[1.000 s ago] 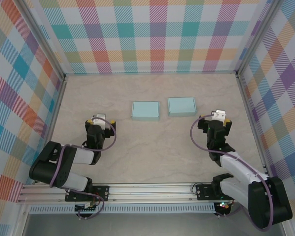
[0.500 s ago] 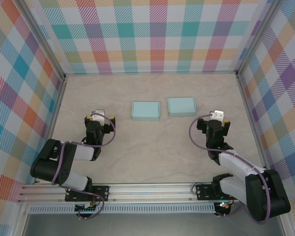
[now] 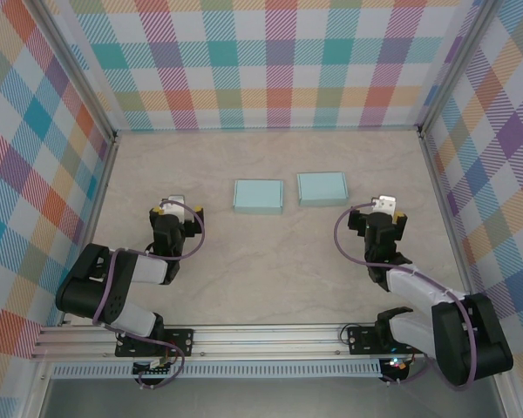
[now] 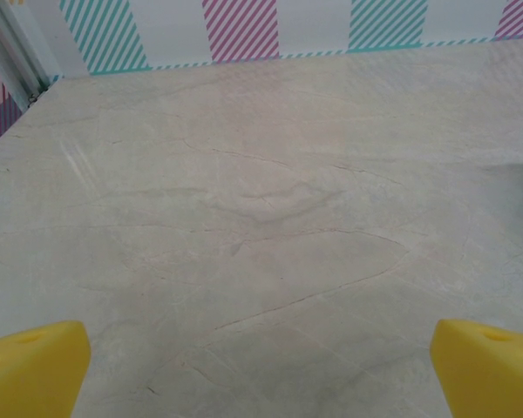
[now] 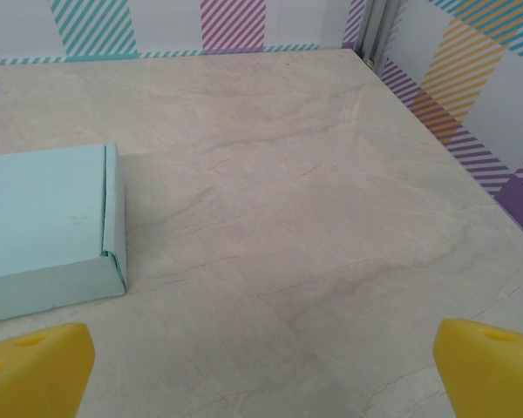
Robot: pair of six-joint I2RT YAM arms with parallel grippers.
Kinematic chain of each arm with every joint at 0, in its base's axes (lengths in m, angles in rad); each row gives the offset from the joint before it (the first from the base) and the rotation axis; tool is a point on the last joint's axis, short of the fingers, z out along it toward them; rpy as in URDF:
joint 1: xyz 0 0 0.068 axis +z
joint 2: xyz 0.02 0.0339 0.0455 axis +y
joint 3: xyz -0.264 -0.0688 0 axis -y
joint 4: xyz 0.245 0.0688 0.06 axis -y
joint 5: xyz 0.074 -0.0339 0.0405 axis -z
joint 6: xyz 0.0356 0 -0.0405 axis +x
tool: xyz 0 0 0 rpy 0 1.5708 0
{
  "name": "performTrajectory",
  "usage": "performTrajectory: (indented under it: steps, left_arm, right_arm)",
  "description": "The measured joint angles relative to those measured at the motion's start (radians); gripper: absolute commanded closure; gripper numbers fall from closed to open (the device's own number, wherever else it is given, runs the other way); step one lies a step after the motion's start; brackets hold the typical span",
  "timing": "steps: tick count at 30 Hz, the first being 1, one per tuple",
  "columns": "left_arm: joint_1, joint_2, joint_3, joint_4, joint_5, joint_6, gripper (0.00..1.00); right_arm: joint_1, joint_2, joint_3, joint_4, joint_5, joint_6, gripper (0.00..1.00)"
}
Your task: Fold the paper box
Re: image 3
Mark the light blue paper box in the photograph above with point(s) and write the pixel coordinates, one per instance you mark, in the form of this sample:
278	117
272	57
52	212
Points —
321	189
257	196

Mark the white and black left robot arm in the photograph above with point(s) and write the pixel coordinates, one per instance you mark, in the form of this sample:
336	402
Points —
87	296

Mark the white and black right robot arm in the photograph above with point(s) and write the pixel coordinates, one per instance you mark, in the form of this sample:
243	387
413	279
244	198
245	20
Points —
418	291

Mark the small controller board with LEDs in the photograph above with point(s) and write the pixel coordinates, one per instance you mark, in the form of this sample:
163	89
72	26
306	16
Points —
396	365

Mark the grey metal base panel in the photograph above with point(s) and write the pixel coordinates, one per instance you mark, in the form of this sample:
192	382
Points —
266	398

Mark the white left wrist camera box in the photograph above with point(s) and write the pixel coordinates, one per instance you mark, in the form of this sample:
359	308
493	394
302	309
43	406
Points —
176	209

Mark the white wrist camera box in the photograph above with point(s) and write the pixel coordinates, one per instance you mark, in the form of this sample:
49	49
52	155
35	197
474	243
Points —
384	204
176	209

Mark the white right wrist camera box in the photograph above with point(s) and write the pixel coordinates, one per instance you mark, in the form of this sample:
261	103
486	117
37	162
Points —
384	204

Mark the aluminium side rail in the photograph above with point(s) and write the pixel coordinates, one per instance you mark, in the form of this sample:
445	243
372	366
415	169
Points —
105	174
434	174

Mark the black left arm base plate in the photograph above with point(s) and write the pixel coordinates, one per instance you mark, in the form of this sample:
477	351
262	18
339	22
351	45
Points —
189	337

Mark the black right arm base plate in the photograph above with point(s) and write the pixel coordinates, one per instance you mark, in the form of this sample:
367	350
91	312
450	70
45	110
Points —
362	341

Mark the aluminium mounting rail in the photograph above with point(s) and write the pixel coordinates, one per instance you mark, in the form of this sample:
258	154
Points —
266	339

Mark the aluminium frame post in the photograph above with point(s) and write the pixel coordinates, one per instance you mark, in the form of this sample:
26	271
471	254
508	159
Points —
455	65
76	65

